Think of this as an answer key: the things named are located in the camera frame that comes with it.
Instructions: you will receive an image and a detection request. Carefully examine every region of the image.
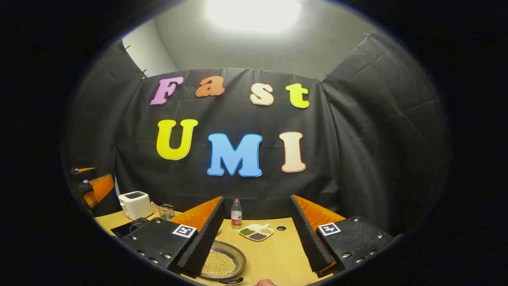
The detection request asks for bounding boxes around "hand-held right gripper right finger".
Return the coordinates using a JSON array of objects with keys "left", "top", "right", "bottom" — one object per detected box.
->
[{"left": 289, "top": 194, "right": 395, "bottom": 278}]

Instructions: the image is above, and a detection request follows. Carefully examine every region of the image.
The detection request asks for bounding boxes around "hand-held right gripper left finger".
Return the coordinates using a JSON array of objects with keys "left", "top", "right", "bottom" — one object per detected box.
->
[{"left": 119, "top": 196, "right": 226, "bottom": 278}]

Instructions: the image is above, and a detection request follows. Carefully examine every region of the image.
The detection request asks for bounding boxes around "steel pot with black handles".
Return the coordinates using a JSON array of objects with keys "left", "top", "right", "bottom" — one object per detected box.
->
[{"left": 200, "top": 240, "right": 247, "bottom": 285}]

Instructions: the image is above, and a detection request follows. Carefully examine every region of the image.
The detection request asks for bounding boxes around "black induction cooktop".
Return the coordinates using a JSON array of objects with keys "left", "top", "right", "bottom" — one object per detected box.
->
[{"left": 111, "top": 217, "right": 150, "bottom": 238}]

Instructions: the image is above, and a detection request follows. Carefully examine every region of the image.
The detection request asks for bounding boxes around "pile of soybeans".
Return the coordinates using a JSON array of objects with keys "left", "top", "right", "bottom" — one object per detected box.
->
[{"left": 202, "top": 251, "right": 236, "bottom": 278}]

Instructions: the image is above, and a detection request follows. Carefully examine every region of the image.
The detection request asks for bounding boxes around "clear plastic water bottle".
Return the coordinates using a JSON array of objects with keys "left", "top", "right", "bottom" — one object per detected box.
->
[{"left": 231, "top": 199, "right": 242, "bottom": 230}]

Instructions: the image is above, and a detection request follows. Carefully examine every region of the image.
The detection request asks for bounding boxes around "white toaster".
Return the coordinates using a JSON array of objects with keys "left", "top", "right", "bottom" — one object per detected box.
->
[{"left": 118, "top": 191, "right": 154, "bottom": 220}]

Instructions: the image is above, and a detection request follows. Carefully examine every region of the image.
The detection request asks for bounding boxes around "white divided bean dish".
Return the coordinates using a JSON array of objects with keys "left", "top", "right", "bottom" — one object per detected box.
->
[{"left": 239, "top": 223, "right": 274, "bottom": 242}]

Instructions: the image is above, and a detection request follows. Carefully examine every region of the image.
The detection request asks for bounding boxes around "ceiling light panel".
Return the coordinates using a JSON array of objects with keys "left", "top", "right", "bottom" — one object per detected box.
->
[{"left": 206, "top": 0, "right": 303, "bottom": 33}]

